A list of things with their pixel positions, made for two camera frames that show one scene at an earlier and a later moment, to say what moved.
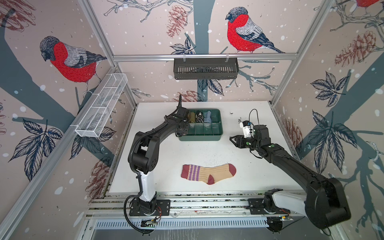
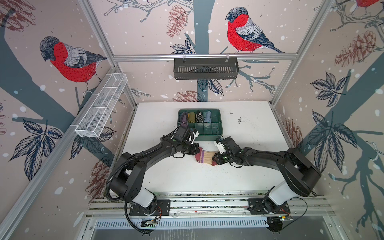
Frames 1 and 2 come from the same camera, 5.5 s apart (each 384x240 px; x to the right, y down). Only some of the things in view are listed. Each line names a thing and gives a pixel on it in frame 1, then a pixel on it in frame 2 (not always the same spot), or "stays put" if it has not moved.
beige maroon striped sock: (210, 174) to (204, 156)
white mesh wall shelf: (96, 115) stays put
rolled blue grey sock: (207, 116) stays put
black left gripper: (187, 128) to (194, 151)
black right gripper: (239, 143) to (218, 159)
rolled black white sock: (199, 117) stays put
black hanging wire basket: (206, 69) stays put
